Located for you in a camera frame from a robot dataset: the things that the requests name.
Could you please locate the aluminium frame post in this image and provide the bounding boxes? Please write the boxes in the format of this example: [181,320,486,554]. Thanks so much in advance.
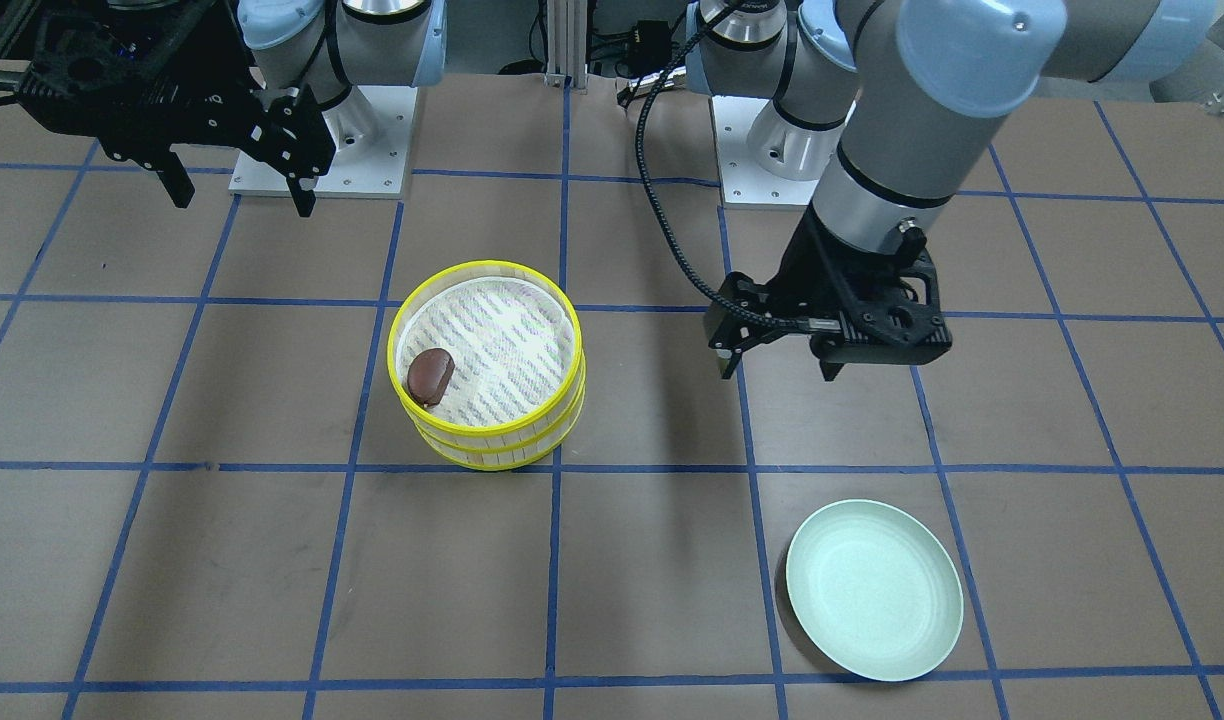
[542,0,590,94]

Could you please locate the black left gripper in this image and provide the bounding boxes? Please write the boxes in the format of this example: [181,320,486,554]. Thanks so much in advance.
[705,209,952,382]

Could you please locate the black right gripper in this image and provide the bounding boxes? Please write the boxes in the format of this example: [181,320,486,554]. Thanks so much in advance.
[13,1,337,218]

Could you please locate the yellow bamboo steamer base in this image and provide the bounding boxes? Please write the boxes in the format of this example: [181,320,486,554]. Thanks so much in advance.
[405,381,586,471]

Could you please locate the mint green round plate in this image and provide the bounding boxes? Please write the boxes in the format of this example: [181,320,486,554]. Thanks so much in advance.
[785,498,967,682]

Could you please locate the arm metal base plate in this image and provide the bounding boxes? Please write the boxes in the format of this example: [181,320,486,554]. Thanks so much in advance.
[228,84,419,200]
[711,96,838,209]

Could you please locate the grey office chair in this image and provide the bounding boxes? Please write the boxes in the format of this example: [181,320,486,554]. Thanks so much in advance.
[1151,13,1224,118]

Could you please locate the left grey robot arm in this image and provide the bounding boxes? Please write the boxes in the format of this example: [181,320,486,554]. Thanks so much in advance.
[681,1,1215,381]

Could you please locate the yellow bamboo steamer ring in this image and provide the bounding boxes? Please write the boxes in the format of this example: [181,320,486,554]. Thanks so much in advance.
[387,260,585,437]

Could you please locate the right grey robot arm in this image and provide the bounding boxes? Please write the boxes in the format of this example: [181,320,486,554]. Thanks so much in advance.
[2,1,446,217]

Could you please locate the dark red bun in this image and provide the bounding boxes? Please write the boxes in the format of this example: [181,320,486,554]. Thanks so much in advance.
[405,347,457,407]

